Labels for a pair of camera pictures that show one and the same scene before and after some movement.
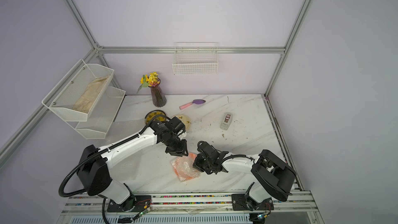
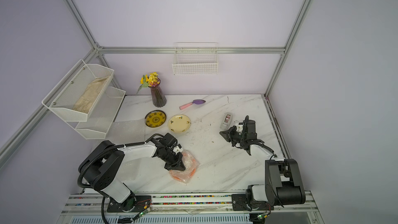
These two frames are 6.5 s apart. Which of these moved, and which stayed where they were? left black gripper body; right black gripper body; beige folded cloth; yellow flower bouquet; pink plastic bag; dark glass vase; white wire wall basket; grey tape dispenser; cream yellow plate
Moved: right black gripper body; left black gripper body; pink plastic bag
Stayed: cream yellow plate; dark glass vase; white wire wall basket; grey tape dispenser; yellow flower bouquet; beige folded cloth
